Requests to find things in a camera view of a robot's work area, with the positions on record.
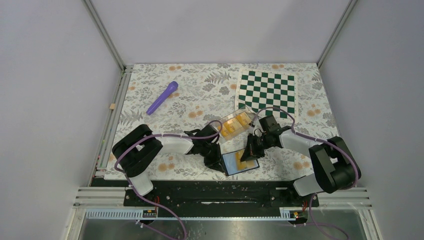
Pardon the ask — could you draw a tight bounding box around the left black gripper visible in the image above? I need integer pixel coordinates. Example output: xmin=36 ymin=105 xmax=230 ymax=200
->
xmin=199 ymin=142 xmax=226 ymax=173

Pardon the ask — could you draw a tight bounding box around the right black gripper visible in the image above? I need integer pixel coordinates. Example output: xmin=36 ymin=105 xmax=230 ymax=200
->
xmin=240 ymin=133 xmax=272 ymax=163

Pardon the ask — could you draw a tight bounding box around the black leather card holder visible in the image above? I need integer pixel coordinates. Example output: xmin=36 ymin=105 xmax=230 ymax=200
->
xmin=221 ymin=149 xmax=260 ymax=176

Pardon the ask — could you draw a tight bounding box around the clear plastic card box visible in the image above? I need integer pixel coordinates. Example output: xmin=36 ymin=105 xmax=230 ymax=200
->
xmin=214 ymin=106 xmax=255 ymax=143

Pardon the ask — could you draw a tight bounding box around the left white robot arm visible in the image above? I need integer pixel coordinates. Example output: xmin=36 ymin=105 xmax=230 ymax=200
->
xmin=111 ymin=124 xmax=226 ymax=206

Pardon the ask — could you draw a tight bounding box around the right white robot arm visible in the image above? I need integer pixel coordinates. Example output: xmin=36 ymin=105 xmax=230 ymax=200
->
xmin=240 ymin=115 xmax=362 ymax=206

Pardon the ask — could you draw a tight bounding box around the gold credit cards stack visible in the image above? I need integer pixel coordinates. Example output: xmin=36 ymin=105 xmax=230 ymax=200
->
xmin=217 ymin=112 xmax=252 ymax=141

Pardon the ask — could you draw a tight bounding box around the green white chessboard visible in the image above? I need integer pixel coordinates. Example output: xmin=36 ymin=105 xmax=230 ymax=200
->
xmin=234 ymin=68 xmax=299 ymax=121

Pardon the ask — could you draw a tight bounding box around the floral pattern table mat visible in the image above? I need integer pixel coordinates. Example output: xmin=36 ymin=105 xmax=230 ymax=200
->
xmin=113 ymin=63 xmax=339 ymax=181

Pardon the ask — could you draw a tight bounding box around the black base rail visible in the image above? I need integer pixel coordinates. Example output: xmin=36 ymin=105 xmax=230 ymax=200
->
xmin=90 ymin=178 xmax=329 ymax=218

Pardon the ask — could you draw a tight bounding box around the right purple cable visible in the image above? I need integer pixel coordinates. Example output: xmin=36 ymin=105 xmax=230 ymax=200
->
xmin=251 ymin=106 xmax=362 ymax=240

